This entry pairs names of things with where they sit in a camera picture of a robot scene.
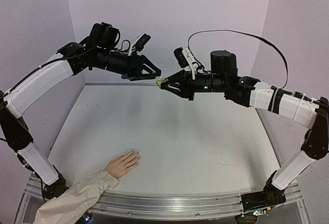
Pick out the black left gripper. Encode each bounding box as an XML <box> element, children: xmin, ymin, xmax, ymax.
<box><xmin>97</xmin><ymin>47</ymin><xmax>164</xmax><ymax>81</ymax></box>

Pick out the yellow nail polish bottle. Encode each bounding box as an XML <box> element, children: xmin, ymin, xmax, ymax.
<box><xmin>156</xmin><ymin>78</ymin><xmax>168</xmax><ymax>89</ymax></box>

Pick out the beige sleeved forearm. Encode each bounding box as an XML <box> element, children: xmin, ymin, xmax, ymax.
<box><xmin>34</xmin><ymin>170</ymin><xmax>119</xmax><ymax>223</ymax></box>

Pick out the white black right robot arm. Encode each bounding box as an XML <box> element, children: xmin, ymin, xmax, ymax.
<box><xmin>157</xmin><ymin>48</ymin><xmax>328</xmax><ymax>214</ymax></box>

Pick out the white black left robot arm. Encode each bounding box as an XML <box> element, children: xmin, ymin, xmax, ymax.
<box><xmin>1</xmin><ymin>23</ymin><xmax>161</xmax><ymax>202</ymax></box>

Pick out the bare human hand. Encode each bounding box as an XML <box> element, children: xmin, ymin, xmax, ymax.
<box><xmin>105</xmin><ymin>151</ymin><xmax>140</xmax><ymax>179</ymax></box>

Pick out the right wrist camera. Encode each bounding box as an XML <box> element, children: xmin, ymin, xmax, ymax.
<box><xmin>174</xmin><ymin>47</ymin><xmax>204</xmax><ymax>80</ymax></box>

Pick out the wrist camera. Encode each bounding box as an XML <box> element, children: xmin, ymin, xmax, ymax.
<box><xmin>174</xmin><ymin>47</ymin><xmax>204</xmax><ymax>80</ymax></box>
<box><xmin>128</xmin><ymin>33</ymin><xmax>151</xmax><ymax>56</ymax></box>

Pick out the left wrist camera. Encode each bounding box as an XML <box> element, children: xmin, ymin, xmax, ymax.
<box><xmin>128</xmin><ymin>33</ymin><xmax>151</xmax><ymax>56</ymax></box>

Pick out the aluminium table rear rail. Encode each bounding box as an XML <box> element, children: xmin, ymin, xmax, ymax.
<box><xmin>85</xmin><ymin>82</ymin><xmax>158</xmax><ymax>87</ymax></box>

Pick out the aluminium table rail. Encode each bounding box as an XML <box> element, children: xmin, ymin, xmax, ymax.
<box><xmin>85</xmin><ymin>82</ymin><xmax>158</xmax><ymax>87</ymax></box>
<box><xmin>24</xmin><ymin>177</ymin><xmax>301</xmax><ymax>216</ymax></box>

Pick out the black right camera cable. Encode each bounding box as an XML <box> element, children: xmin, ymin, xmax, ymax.
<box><xmin>187</xmin><ymin>30</ymin><xmax>288</xmax><ymax>90</ymax></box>

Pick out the aluminium table front rail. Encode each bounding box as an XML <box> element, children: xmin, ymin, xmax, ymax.
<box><xmin>24</xmin><ymin>177</ymin><xmax>301</xmax><ymax>216</ymax></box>

